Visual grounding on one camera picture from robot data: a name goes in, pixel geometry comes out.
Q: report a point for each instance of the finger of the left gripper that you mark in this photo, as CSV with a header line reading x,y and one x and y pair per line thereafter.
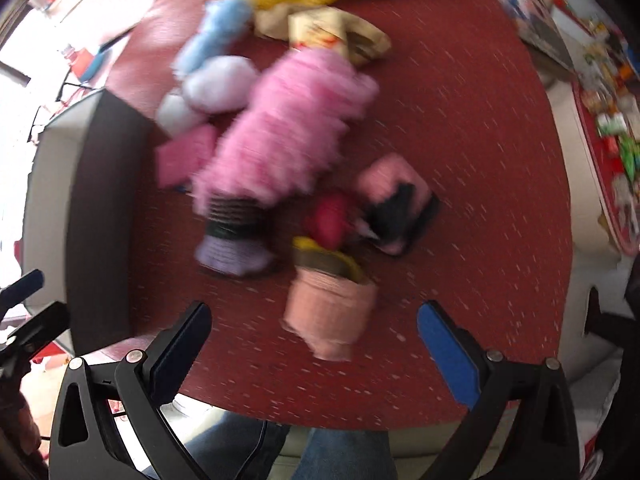
x,y
19,291
32,337

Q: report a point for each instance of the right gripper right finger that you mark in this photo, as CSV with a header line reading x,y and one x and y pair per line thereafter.
x,y
542,442

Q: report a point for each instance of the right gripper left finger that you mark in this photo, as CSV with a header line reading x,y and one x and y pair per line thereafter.
x,y
85,442

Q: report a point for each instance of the pink sponge block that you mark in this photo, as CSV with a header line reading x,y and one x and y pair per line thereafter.
x,y
177,160

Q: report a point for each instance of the purple striped sock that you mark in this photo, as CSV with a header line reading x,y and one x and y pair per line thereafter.
x,y
233,243

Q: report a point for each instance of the pink and black sock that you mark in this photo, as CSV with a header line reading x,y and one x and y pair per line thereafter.
x,y
396,204

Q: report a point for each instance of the white cloth bundle with cord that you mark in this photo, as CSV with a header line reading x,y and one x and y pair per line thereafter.
x,y
222,85

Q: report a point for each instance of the dark red fabric rose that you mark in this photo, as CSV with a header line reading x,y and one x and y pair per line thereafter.
x,y
329,222

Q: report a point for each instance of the fluffy pink yarn scarf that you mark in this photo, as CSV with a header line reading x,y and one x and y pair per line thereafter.
x,y
290,131

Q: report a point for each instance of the tan knit sock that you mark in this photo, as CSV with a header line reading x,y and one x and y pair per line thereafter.
x,y
365,42

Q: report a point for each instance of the yellow brown sock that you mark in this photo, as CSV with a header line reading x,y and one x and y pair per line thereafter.
x,y
309,254

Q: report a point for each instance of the person's left hand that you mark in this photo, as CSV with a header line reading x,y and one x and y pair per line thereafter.
x,y
17,420

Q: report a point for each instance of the grey storage box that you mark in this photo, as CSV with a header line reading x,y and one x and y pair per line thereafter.
x,y
78,217

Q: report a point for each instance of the black folding chair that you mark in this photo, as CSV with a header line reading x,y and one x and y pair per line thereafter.
x,y
86,74

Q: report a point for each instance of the fluffy light blue scarf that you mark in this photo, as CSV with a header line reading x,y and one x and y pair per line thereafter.
x,y
223,22

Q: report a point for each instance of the red tray of snacks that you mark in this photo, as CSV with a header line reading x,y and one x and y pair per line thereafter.
x,y
602,150

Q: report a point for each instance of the patterned cushion on chair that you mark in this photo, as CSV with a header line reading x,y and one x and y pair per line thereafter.
x,y
535,27

